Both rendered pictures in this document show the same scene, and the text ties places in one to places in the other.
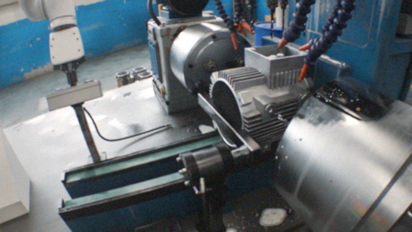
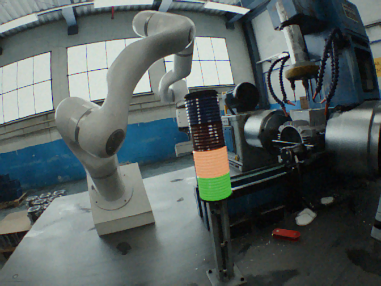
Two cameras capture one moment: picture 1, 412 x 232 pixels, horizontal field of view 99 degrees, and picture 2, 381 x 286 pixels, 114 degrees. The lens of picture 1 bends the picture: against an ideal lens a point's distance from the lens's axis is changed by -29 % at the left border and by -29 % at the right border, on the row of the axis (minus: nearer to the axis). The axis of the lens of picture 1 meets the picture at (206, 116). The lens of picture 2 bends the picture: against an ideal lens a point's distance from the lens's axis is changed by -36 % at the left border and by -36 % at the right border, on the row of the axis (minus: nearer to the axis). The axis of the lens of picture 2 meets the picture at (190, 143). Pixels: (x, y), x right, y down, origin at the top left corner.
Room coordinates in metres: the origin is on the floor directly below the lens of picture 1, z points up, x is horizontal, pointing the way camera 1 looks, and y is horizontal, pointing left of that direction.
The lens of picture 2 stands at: (-0.30, 0.23, 1.17)
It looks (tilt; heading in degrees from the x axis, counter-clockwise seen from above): 7 degrees down; 11
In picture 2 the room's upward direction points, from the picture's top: 9 degrees counter-clockwise
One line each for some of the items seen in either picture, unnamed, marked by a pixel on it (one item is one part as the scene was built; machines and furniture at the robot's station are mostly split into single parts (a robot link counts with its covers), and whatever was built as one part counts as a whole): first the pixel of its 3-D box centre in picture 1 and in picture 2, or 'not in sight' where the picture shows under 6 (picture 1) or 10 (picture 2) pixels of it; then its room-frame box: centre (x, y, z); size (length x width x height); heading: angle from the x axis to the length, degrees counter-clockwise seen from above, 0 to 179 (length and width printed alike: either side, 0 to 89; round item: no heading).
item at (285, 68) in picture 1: (276, 65); (310, 117); (0.52, -0.17, 1.11); 0.12 x 0.11 x 0.07; 111
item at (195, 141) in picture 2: not in sight; (207, 135); (0.03, 0.26, 1.14); 0.06 x 0.06 x 0.04
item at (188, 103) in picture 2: not in sight; (203, 110); (0.03, 0.26, 1.19); 0.06 x 0.06 x 0.04
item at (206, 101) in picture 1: (223, 121); (291, 146); (0.43, -0.04, 1.01); 0.26 x 0.04 x 0.03; 21
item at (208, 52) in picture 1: (205, 57); (264, 131); (0.83, -0.01, 1.04); 0.37 x 0.25 x 0.25; 21
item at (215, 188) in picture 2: not in sight; (214, 184); (0.03, 0.26, 1.05); 0.06 x 0.06 x 0.04
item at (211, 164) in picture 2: not in sight; (211, 160); (0.03, 0.26, 1.10); 0.06 x 0.06 x 0.04
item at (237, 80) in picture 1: (261, 103); (306, 140); (0.50, -0.14, 1.02); 0.20 x 0.19 x 0.19; 111
